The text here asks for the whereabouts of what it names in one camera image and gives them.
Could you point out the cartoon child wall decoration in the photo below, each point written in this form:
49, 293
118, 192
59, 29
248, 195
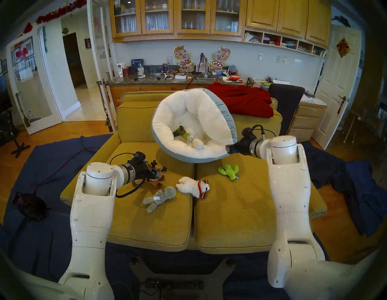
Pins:
183, 59
219, 59

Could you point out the red diamond door decoration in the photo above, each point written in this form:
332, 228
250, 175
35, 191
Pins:
343, 47

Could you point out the blue floor rug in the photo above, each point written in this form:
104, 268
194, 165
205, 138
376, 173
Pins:
45, 236

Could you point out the red black bag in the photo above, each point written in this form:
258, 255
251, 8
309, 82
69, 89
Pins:
30, 207

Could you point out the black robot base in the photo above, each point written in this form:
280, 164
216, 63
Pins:
181, 281

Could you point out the black bat wall decoration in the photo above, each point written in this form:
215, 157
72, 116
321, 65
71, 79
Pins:
341, 21

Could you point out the black tripod stand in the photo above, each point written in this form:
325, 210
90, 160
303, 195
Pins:
19, 148

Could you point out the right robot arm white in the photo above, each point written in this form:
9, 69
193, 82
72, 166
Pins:
290, 196

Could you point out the metal sink faucet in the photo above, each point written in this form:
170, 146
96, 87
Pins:
205, 65

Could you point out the wooden drawer unit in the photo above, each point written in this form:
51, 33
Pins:
308, 121

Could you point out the black chair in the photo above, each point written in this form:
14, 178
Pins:
285, 102

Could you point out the small hallway picture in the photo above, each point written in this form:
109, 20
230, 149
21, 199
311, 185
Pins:
88, 43

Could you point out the white panel door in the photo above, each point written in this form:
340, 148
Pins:
337, 90

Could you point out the dark blue box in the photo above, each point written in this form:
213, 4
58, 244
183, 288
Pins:
137, 65

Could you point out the red tinsel garland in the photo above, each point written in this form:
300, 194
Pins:
60, 12

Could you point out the red bow decoration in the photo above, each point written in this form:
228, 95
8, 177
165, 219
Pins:
21, 53

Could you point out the white llama plush toy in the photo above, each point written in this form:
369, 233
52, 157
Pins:
189, 187

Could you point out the granite kitchen counter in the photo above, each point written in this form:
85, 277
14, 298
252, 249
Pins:
139, 81

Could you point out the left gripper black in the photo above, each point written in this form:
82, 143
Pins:
142, 171

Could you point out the yellow sofa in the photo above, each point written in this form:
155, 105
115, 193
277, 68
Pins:
235, 217

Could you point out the dark blue crumpled blanket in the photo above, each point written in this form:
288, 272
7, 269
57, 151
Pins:
362, 196

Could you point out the wooden wall cabinets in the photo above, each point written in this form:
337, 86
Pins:
235, 16

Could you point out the green white leek plush toy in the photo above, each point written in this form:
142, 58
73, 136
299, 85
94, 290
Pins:
190, 139

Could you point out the white door with mirror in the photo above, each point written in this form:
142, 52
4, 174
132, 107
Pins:
33, 90

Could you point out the bright green cactus plush toy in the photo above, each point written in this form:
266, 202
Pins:
229, 171

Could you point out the white lotion bottle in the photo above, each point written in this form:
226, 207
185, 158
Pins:
120, 70

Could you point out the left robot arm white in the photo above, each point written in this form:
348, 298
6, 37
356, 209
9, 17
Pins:
90, 217

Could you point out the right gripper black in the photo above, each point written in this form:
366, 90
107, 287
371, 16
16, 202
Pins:
245, 146

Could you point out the crochet reindeer plush toy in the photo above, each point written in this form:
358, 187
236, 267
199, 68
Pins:
154, 182

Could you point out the white blue dog bed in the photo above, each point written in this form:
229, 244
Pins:
193, 112

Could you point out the black television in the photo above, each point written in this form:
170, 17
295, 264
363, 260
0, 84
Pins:
3, 93

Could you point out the red container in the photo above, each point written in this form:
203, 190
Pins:
127, 71

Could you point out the grey shaggy plush toy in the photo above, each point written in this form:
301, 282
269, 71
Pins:
158, 198

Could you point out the red blanket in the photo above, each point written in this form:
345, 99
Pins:
245, 99

